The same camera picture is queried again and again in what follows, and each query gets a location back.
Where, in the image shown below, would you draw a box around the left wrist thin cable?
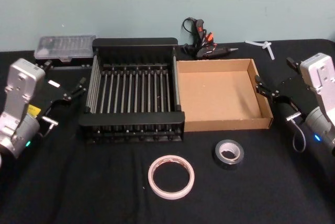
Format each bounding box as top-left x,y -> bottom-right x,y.
38,115 -> 59,138

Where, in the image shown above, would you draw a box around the shallow brown cardboard tray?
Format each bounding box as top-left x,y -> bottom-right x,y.
175,58 -> 274,132

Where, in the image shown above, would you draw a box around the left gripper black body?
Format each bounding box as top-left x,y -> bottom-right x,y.
28,73 -> 72,120

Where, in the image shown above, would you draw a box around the right wrist thin cable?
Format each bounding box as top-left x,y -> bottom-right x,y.
286,112 -> 307,153

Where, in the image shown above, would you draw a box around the black corded tool, orange parts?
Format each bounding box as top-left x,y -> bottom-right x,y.
181,17 -> 239,60

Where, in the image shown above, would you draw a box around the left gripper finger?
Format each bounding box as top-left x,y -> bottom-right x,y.
39,60 -> 54,74
62,76 -> 88,104

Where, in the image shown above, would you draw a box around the roll of silver tape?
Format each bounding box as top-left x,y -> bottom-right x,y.
214,139 -> 245,171

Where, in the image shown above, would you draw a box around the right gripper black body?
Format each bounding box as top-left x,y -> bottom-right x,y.
276,73 -> 319,121

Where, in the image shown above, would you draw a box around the wrist thin cable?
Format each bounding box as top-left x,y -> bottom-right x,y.
38,115 -> 59,138
286,112 -> 307,153

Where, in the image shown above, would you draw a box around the roll of white tape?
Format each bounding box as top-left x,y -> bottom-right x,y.
148,154 -> 195,200

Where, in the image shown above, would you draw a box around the white three-armed plastic piece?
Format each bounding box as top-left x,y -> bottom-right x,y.
245,40 -> 276,60

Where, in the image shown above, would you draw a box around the clear plastic case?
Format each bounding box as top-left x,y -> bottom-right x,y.
33,35 -> 97,68

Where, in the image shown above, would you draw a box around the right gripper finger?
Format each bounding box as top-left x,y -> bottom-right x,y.
254,74 -> 282,103
286,57 -> 302,74

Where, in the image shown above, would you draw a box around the black table cloth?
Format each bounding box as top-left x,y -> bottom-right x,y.
0,38 -> 335,224

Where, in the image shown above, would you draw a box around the black rack with steel bars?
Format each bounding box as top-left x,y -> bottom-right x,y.
78,37 -> 186,145

